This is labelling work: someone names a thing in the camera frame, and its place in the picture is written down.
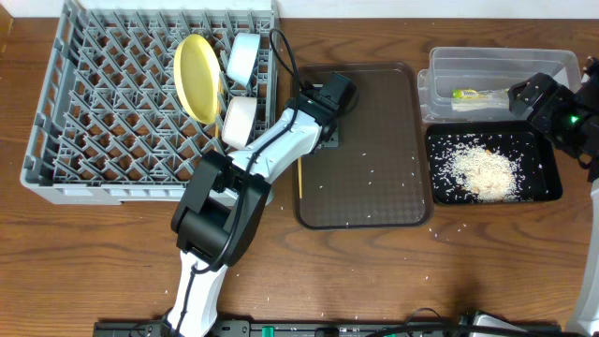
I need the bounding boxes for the wooden chopstick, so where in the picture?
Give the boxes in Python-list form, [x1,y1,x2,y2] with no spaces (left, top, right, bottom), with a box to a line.
[297,157,303,199]
[214,80,225,139]

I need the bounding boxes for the white bowl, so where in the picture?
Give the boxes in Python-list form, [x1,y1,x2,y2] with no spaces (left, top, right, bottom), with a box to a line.
[222,96,257,150]

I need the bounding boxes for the green white snack wrapper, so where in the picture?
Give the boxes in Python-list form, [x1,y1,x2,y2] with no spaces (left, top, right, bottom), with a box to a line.
[452,89,508,100]

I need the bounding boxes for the light blue bowl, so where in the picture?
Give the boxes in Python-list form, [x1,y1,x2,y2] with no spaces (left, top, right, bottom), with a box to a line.
[226,33,260,87]

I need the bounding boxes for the yellow plate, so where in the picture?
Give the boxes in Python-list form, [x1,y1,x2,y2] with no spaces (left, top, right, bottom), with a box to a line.
[173,34,221,125]

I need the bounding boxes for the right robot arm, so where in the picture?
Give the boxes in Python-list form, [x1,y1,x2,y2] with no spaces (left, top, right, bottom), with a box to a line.
[507,56,598,336]

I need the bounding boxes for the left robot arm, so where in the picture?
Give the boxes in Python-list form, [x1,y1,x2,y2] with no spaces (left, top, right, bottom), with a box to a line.
[160,72,357,336]

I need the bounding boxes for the black waste tray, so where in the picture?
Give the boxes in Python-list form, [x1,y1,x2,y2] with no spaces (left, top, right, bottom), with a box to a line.
[426,121,562,205]

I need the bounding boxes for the pile of rice waste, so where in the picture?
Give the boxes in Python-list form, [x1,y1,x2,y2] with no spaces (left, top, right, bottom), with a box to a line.
[446,144,522,202]

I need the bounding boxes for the clear plastic bin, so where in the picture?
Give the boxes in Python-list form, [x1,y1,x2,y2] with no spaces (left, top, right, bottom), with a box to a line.
[417,47,581,124]

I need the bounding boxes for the brown serving tray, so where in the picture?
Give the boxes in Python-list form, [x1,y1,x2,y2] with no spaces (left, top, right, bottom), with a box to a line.
[293,63,433,230]

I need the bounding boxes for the grey dish rack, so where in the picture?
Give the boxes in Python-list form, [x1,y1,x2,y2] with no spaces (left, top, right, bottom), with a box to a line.
[20,1,279,205]

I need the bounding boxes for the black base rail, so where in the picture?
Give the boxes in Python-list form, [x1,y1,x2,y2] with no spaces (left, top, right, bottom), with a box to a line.
[93,308,567,337]

